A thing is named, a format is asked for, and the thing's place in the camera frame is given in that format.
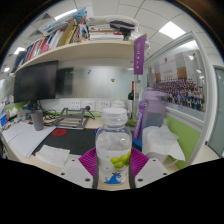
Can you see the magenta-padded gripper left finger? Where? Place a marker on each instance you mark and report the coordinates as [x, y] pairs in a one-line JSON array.
[[75, 171]]

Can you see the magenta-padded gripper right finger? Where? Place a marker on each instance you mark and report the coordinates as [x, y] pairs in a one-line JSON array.
[[151, 171]]

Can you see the clear plastic drink bottle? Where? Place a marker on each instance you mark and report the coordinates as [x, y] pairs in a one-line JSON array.
[[113, 146]]

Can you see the purple water pitcher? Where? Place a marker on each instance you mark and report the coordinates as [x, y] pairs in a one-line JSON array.
[[153, 113]]

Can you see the flat round red coaster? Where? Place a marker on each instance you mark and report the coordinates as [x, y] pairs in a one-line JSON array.
[[59, 132]]

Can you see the white paper sheets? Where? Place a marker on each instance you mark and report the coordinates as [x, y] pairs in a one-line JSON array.
[[26, 136]]

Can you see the grey ribbed cup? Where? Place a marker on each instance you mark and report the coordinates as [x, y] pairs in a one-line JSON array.
[[37, 120]]

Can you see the white jar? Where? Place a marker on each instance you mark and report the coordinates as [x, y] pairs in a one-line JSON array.
[[118, 103]]

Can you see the grey door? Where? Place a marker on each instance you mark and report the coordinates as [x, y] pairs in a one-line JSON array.
[[218, 113]]

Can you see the group photo poster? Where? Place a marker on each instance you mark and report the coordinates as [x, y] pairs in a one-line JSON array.
[[180, 86]]

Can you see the black computer monitor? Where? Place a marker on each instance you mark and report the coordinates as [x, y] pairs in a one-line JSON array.
[[35, 81]]

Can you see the purple pennant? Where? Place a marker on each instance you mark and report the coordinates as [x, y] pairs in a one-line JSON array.
[[140, 55]]

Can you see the ceiling lights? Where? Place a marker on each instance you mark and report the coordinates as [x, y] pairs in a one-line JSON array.
[[171, 30]]

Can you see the white wall socket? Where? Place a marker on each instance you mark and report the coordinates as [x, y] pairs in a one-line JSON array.
[[89, 105], [74, 105], [104, 105]]

